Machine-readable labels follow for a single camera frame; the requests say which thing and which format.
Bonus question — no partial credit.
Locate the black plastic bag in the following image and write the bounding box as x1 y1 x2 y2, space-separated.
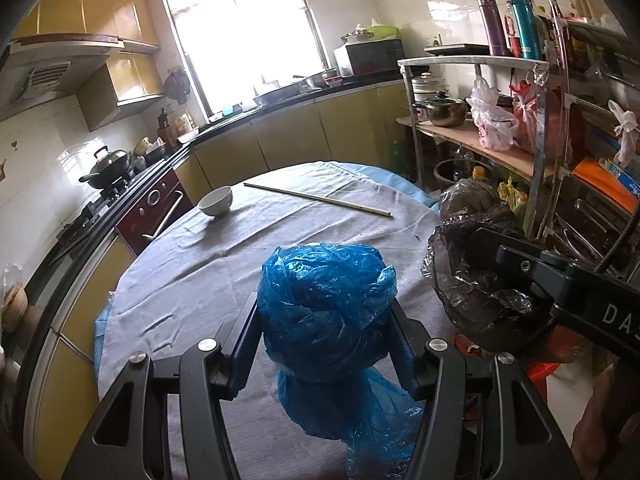
421 179 552 356

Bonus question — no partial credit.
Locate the blue plastic bag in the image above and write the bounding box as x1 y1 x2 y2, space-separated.
257 243 424 479

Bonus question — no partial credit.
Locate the red plastic trash basket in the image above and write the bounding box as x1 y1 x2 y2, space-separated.
454 332 560 403

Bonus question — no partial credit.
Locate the right hand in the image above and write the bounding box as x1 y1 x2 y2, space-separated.
570 364 615 479

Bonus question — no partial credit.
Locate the grey tablecloth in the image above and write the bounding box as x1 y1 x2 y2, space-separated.
98 162 454 479

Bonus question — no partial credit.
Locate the metal storage rack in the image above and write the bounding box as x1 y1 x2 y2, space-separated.
398 18 639 278

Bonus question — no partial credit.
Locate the white ceramic bowl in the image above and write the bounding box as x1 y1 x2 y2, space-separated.
198 185 233 218

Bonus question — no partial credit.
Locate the dark red oven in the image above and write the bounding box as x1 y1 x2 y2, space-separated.
116 169 193 256

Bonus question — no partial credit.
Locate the pink white plastic bag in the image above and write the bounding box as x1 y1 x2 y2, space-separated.
466 76 520 152

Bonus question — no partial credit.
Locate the long wooden stick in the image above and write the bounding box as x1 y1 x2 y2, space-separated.
243 182 393 218

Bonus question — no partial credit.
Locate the steel cooking pot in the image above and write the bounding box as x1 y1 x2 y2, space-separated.
412 91 469 128

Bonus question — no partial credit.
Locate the black wok with lid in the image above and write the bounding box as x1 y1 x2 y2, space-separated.
78 145 132 190

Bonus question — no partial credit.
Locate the purple thermos bottle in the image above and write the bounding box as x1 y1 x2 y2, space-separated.
476 0 511 56

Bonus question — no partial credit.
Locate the teal thermos bottle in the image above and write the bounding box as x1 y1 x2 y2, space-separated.
506 0 542 61

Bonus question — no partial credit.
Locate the black microwave oven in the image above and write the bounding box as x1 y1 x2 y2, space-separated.
333 39 405 77

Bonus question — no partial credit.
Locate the range hood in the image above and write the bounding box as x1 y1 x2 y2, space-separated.
1 32 125 120

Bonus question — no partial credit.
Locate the yellow wall cabinet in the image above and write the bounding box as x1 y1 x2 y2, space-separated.
76 52 164 131

